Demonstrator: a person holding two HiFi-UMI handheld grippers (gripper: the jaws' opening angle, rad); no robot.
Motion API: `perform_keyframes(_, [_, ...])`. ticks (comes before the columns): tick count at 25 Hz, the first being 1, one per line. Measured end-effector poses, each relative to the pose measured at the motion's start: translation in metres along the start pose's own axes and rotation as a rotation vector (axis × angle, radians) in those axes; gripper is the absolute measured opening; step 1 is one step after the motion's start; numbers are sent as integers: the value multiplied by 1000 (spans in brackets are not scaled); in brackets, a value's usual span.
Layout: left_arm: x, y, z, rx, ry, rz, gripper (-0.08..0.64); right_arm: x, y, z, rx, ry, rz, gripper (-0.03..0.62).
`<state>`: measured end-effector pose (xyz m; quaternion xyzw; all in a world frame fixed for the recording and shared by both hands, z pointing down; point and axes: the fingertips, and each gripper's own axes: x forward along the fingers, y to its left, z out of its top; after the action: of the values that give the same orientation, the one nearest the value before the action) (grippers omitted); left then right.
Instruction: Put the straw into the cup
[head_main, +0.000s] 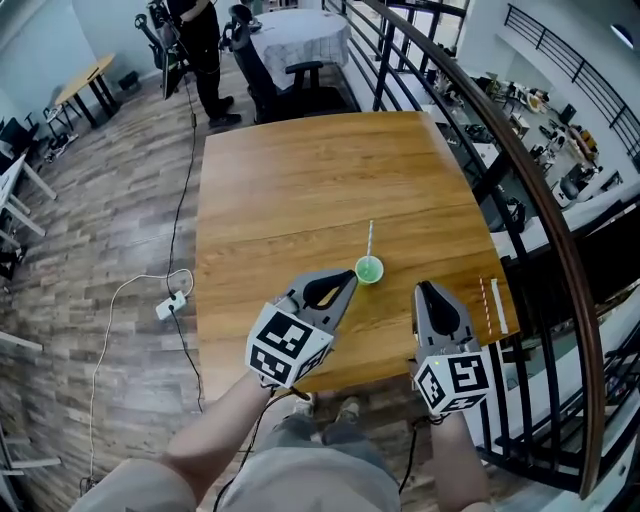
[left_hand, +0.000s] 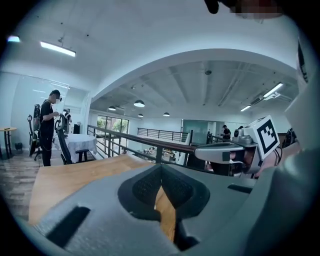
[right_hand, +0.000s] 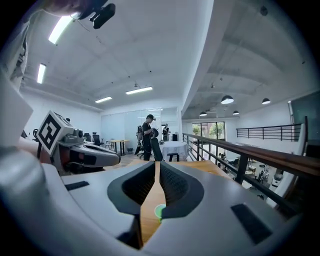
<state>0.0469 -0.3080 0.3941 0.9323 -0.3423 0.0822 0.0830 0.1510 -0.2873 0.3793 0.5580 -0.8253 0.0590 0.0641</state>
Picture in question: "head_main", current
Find person's right forearm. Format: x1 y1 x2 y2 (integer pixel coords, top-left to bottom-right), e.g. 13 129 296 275
428 412 492 512

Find person's left shoe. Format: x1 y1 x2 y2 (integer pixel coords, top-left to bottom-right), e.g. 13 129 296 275
293 391 319 420

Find black railing wooden handrail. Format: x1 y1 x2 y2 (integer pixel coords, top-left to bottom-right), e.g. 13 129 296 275
323 0 602 501

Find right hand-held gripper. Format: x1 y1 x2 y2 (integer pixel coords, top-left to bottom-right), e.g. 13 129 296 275
411 280 492 417

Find wooden table white legs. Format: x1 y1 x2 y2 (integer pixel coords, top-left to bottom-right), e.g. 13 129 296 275
192 110 522 404

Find green paper cup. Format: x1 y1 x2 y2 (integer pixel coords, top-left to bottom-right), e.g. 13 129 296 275
354 254 386 288

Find person's beige shorts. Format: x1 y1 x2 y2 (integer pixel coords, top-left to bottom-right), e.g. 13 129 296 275
69 413 402 512

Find white desk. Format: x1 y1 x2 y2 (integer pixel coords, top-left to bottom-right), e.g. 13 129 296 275
0 153 59 250

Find black high-back office chair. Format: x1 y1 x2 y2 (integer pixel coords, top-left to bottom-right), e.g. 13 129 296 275
219 4 359 126

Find black device power cable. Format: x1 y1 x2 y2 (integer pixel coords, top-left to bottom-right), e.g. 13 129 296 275
166 83 198 301

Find white floor cable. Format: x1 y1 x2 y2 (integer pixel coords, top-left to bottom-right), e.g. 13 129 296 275
78 267 195 495

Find person's shoe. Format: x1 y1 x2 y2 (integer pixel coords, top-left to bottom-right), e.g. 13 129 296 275
336 396 362 425
293 391 319 420

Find black balcony railing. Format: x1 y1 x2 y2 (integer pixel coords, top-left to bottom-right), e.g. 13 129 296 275
504 3 640 175

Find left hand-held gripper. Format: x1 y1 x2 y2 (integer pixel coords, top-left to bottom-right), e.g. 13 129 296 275
244 268 360 390

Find dark oval hanging device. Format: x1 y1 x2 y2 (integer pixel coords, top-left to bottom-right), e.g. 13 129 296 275
160 18 182 102

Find black floor cable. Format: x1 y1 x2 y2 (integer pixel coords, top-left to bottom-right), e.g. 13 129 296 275
169 303 207 414

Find white wrapped straw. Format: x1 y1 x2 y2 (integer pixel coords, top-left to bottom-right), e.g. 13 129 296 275
489 278 510 336

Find grey chair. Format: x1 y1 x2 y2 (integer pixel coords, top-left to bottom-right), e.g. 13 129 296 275
41 84 82 137

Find small wooden side table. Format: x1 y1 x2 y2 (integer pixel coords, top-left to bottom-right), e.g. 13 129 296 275
54 53 122 131

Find black chairs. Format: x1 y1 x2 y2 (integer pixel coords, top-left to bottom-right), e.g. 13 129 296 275
0 115 42 162

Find wall lamp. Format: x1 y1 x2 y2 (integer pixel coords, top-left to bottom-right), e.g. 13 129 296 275
610 23 636 51

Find white power strip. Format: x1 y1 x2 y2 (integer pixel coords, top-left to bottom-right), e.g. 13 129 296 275
154 291 189 322

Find person's right shoe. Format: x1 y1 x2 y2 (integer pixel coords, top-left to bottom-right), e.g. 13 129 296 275
336 396 362 425

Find person's left forearm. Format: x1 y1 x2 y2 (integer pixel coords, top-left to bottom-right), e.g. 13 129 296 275
162 372 275 502

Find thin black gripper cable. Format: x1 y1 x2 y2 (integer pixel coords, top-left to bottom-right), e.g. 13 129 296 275
396 413 447 497
211 385 312 512

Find round table checkered cloth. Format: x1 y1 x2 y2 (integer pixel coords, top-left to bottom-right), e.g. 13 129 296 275
247 8 352 92

